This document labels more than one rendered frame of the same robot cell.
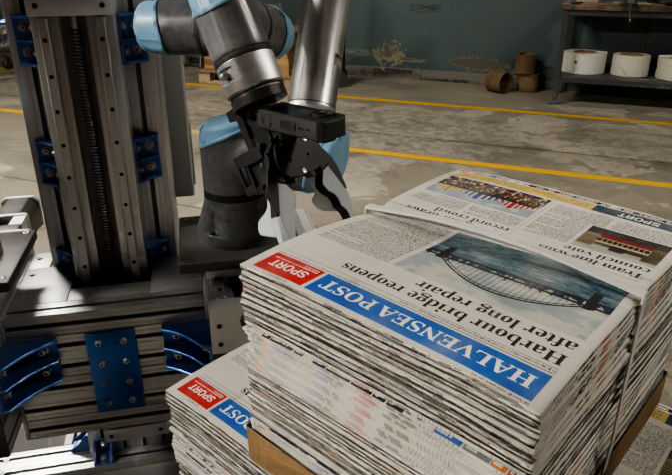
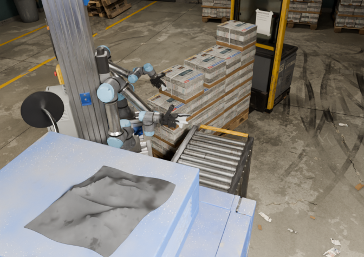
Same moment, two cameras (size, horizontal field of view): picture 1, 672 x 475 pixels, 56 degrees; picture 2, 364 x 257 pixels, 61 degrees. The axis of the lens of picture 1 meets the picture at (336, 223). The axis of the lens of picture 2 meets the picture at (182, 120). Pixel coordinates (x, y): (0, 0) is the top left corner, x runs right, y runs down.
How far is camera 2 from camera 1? 2.93 m
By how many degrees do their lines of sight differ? 76
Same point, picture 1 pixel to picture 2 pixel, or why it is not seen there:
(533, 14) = not seen: outside the picture
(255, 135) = (155, 81)
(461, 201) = (169, 73)
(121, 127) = not seen: hidden behind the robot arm
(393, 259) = (184, 77)
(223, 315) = not seen: hidden behind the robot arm
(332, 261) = (185, 79)
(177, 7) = (136, 73)
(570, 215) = (174, 68)
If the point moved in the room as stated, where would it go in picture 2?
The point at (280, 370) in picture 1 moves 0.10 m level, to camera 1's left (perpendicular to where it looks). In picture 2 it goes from (188, 90) to (188, 96)
